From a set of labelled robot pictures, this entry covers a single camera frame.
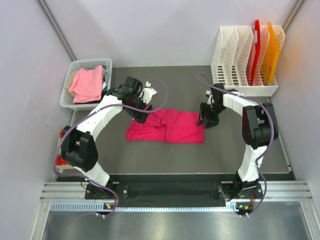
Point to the beige cloth in basket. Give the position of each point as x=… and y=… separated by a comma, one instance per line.
x=70, y=82

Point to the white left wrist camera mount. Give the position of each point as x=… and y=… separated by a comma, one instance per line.
x=147, y=93

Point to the red plastic folder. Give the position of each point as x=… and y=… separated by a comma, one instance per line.
x=254, y=53

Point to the red and green book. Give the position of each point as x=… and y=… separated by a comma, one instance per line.
x=59, y=160

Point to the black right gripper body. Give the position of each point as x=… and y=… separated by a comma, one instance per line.
x=211, y=112

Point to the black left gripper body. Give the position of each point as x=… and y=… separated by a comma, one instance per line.
x=137, y=115

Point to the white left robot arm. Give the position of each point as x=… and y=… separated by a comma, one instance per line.
x=79, y=142

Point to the white file organiser rack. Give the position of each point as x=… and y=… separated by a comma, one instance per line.
x=231, y=62

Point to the light pink t shirt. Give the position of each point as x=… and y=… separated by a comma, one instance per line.
x=87, y=85

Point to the magenta t shirt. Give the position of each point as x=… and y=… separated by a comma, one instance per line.
x=168, y=126

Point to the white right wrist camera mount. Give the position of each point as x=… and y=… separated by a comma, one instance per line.
x=210, y=99

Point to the grey slotted cable duct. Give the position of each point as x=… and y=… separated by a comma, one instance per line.
x=101, y=207

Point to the orange plastic folder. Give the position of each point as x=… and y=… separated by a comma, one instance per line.
x=272, y=53

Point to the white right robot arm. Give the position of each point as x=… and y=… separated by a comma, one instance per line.
x=259, y=127

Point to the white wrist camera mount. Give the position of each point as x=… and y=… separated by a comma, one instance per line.
x=147, y=93
x=210, y=99

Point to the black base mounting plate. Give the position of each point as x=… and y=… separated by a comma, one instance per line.
x=164, y=190

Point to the aluminium frame rail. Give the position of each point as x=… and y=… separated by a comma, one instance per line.
x=276, y=191

